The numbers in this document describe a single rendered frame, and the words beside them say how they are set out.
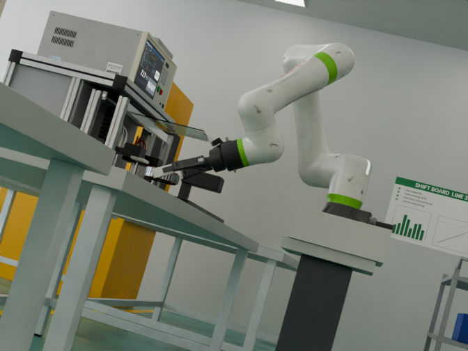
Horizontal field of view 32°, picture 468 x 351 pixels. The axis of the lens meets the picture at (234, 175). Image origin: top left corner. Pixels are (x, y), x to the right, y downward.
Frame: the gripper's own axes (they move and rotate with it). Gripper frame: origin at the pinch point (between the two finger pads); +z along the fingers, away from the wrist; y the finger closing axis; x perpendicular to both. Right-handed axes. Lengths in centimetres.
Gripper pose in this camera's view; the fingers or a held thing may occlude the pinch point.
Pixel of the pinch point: (163, 175)
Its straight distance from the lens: 263.2
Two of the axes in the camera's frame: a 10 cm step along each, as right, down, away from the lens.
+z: -9.6, 2.7, 1.3
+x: 2.4, 9.5, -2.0
